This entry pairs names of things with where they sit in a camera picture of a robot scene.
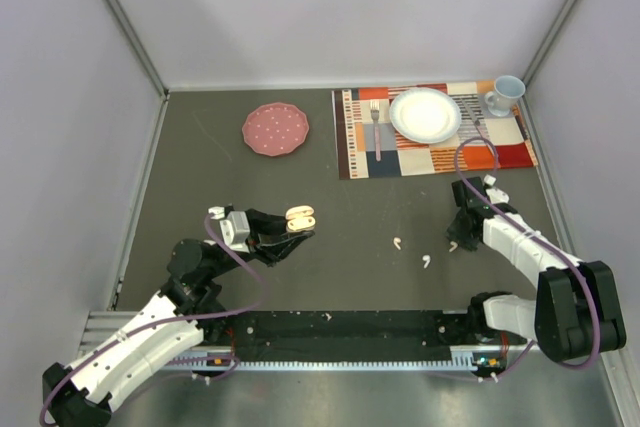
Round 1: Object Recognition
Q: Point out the grey slotted cable duct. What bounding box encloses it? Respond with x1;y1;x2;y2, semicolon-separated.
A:
164;350;506;373

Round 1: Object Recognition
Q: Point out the white paper plate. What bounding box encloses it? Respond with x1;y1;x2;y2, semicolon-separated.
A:
389;88;462;144

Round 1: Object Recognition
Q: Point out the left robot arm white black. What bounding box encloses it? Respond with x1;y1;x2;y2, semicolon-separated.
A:
39;205;316;426

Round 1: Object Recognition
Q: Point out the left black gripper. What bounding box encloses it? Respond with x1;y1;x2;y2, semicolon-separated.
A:
206;208;315;279

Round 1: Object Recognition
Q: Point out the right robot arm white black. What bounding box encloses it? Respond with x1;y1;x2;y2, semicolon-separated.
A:
446;176;627;363

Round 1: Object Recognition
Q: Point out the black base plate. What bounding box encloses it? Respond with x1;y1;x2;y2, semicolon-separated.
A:
204;310;503;361

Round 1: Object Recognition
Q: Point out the white earbud charging case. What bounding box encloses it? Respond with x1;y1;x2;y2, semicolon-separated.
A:
285;205;316;233

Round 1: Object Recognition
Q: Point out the pink handled knife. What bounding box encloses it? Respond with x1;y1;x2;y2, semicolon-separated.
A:
461;99;499;162

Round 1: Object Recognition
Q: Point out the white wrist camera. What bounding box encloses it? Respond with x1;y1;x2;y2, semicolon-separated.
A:
483;174;510;204
208;206;251;253

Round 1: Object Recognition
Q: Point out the light blue mug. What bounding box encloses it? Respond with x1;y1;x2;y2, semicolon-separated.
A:
484;75;526;117

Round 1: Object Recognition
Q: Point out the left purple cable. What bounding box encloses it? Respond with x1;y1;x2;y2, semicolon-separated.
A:
38;211;270;427

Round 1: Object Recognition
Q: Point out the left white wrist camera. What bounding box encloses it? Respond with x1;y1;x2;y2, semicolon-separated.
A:
208;206;251;253

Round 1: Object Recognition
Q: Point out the aluminium frame rail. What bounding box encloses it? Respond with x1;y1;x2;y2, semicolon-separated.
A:
79;311;135;351

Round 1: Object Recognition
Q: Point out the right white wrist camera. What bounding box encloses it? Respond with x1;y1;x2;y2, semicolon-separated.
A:
483;174;510;204

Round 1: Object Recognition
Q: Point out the patchwork colourful placemat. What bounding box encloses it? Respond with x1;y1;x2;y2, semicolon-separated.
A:
332;80;538;180

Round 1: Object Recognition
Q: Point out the pink handled fork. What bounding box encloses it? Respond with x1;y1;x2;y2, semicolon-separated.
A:
370;99;382;162

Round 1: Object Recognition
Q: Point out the pink polka dot plate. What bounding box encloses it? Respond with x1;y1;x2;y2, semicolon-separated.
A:
242;102;310;157

